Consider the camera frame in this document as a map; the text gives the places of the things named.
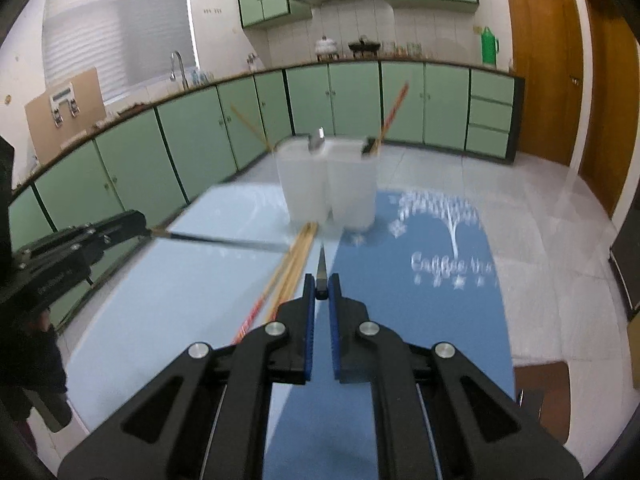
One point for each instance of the light blue placemat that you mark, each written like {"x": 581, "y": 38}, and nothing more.
{"x": 178, "y": 293}

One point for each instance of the window roller blind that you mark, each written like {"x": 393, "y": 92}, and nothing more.
{"x": 128, "y": 42}

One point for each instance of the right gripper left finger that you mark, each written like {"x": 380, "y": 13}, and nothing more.
{"x": 204, "y": 416}

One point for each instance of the white double utensil holder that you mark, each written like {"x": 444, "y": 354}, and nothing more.
{"x": 337, "y": 181}

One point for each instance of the black shelf rack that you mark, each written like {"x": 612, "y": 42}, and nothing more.
{"x": 625, "y": 260}

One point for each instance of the brown wooden door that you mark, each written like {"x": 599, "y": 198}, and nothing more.
{"x": 547, "y": 53}
{"x": 614, "y": 110}

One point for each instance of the black wok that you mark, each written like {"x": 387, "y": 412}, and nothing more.
{"x": 364, "y": 48}

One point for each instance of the light bamboo chopstick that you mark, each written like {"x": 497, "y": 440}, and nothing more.
{"x": 260, "y": 135}

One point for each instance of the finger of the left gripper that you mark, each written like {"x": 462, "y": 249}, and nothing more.
{"x": 115, "y": 234}

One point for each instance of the dark blue placemat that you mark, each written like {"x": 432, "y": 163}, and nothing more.
{"x": 425, "y": 271}

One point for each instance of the green lower kitchen cabinets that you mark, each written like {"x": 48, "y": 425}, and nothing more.
{"x": 161, "y": 156}

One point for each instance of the black spoon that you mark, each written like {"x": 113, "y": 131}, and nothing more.
{"x": 368, "y": 147}

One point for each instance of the silver metal spoon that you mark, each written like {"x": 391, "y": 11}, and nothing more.
{"x": 316, "y": 141}

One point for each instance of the chrome sink faucet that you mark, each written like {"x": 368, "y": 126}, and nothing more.
{"x": 177, "y": 71}

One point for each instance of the green thermos jug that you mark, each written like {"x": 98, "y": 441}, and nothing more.
{"x": 489, "y": 47}

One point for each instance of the white cooking pot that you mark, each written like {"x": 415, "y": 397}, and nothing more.
{"x": 326, "y": 49}

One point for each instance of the red patterned chopstick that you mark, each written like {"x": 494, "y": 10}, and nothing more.
{"x": 390, "y": 117}
{"x": 265, "y": 298}

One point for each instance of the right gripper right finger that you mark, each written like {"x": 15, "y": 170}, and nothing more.
{"x": 436, "y": 414}

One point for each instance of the dark red-ended chopstick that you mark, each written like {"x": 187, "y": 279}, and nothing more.
{"x": 293, "y": 268}

